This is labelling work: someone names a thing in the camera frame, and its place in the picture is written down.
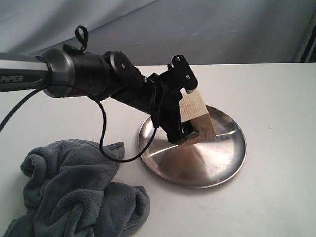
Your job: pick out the round steel plate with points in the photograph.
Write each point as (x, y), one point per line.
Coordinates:
(202, 165)

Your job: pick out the grey fleece towel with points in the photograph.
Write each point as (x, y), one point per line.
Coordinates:
(71, 193)

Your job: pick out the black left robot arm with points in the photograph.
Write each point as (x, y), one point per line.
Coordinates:
(112, 75)

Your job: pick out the black backdrop stand pole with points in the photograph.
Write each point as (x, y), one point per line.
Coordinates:
(308, 47)

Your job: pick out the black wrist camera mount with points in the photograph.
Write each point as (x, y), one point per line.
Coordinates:
(182, 75)

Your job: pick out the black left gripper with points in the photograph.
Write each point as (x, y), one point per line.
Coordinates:
(160, 99)

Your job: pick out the pale wooden cube block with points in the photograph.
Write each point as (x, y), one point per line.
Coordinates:
(194, 111)

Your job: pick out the grey backdrop cloth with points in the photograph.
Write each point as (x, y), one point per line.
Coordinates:
(150, 32)

